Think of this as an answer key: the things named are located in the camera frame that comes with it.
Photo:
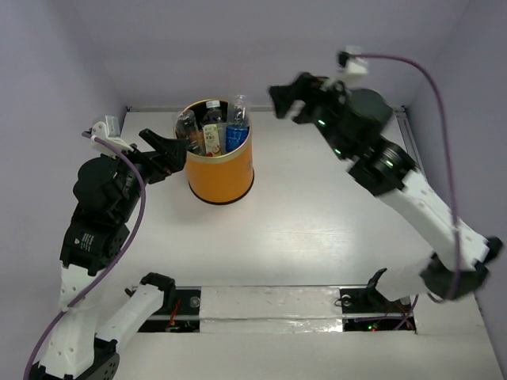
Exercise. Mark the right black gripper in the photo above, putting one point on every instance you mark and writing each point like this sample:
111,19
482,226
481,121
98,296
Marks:
306,86

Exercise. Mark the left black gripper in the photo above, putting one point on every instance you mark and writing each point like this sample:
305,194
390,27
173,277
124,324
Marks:
151,163

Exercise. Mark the clear unlabelled bottle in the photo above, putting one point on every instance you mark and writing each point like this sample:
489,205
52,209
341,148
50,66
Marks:
187,128

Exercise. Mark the apple juice label bottle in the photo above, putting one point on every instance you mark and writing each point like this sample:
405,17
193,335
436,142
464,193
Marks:
213,125

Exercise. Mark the blue label bottle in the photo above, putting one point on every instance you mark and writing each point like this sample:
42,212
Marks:
238,123

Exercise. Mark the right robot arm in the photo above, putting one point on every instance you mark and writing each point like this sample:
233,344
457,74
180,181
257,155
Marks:
352,123

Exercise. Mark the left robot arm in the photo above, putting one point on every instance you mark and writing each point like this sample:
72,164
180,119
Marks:
110,190

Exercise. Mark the silver foil tape strip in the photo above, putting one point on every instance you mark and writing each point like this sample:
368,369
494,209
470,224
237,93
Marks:
271,310

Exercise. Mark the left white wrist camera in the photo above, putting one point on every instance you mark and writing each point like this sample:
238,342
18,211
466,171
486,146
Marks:
107,129

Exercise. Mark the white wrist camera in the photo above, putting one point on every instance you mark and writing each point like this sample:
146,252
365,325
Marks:
351,68
107,129

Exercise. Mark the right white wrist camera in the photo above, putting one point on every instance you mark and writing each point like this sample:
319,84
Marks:
351,68

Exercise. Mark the aluminium rail at right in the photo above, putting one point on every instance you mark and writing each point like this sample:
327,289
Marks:
408,136

